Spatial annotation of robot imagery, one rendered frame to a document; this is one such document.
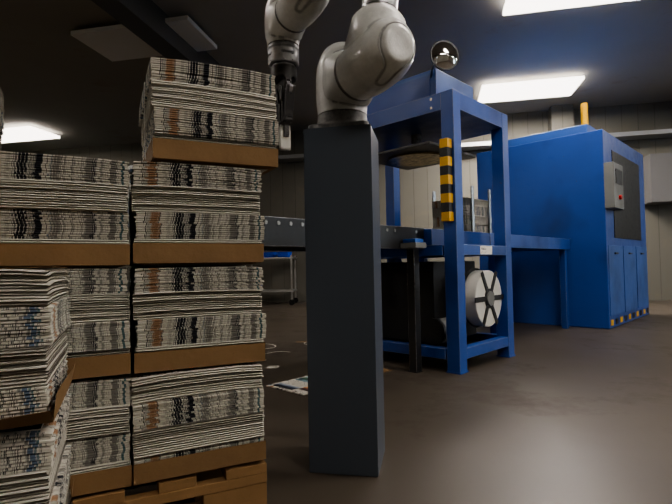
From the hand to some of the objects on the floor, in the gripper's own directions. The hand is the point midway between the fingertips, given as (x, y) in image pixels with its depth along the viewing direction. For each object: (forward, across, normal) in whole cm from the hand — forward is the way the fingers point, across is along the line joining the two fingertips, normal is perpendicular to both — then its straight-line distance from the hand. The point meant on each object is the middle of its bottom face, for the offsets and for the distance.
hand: (284, 137), depth 136 cm
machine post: (+96, -83, +125) cm, 178 cm away
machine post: (+96, -185, +150) cm, 257 cm away
